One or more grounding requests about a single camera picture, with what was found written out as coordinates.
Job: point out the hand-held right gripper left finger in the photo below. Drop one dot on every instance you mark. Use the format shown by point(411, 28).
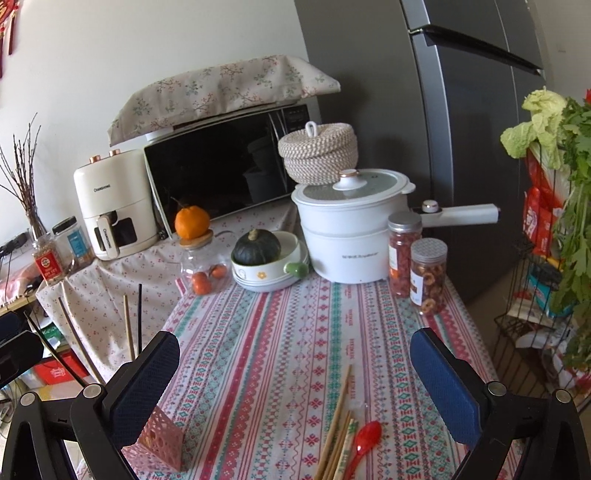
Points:
point(143, 387)

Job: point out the bunch of leafy greens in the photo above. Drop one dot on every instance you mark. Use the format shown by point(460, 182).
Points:
point(577, 207)

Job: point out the pink lattice utensil holder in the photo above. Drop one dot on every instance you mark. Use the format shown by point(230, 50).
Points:
point(161, 438)

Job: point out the brown wooden chopstick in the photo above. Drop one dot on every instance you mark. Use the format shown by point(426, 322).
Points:
point(81, 340)

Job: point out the orange tangerine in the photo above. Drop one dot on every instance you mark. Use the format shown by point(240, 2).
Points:
point(191, 221)

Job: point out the black microwave oven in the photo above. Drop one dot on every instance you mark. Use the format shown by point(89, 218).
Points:
point(207, 170)

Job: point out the light wooden chopstick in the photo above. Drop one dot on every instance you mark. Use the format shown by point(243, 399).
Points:
point(128, 327)

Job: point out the red gift box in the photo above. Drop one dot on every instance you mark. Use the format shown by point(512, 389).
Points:
point(55, 369)

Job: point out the grey refrigerator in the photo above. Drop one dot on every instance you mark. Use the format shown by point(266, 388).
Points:
point(461, 161)

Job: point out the pale green cabbage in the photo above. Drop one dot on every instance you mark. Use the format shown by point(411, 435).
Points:
point(540, 124)

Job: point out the red hanging ornament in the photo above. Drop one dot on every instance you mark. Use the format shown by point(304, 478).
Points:
point(9, 27)

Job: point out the white electric pot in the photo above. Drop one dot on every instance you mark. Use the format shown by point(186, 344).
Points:
point(341, 230)

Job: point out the dark brown chopstick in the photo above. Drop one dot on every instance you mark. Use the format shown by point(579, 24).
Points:
point(60, 354)

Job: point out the black power strip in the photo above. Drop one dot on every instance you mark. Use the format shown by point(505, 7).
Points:
point(14, 242)

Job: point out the glass jar with wooden lid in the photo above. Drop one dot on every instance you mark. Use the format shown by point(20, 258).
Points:
point(198, 258)

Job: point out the floral cloth cover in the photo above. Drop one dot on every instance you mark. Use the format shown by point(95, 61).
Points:
point(207, 92)

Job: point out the blue label jar black lid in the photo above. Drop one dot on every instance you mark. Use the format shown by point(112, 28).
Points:
point(76, 244)

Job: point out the dark green pumpkin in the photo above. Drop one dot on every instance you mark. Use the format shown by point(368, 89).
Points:
point(256, 251)

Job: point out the red label spice jar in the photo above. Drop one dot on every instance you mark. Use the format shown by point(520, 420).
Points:
point(48, 267)

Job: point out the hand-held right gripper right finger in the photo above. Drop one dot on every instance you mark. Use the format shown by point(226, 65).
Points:
point(443, 383)

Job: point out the white dotted cloth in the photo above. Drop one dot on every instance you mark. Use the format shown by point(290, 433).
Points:
point(115, 277)

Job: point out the red and white plastic bag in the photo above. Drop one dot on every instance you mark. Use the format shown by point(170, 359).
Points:
point(540, 217)

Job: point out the jar of dried fruit rings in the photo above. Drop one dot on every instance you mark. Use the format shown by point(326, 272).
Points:
point(429, 281)

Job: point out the small orange tomato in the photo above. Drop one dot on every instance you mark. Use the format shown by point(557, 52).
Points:
point(217, 271)
point(201, 282)

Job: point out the cream air fryer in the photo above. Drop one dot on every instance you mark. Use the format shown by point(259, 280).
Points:
point(115, 184)

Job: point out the jar of red dried fruit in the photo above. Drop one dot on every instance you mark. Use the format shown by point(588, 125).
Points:
point(399, 263)

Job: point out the dry branches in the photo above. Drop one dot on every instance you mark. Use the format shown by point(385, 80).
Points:
point(27, 203)

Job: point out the glass pot lid white knob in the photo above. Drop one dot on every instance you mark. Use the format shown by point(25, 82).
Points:
point(383, 182)

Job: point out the striped patterned tablecloth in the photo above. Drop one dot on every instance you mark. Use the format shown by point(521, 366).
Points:
point(277, 332)

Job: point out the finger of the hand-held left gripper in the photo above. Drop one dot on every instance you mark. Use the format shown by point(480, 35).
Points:
point(18, 355)

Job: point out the red plastic spoon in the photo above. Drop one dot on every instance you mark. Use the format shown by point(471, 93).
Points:
point(367, 436)

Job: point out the black chopstick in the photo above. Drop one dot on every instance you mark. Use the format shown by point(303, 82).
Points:
point(140, 318)

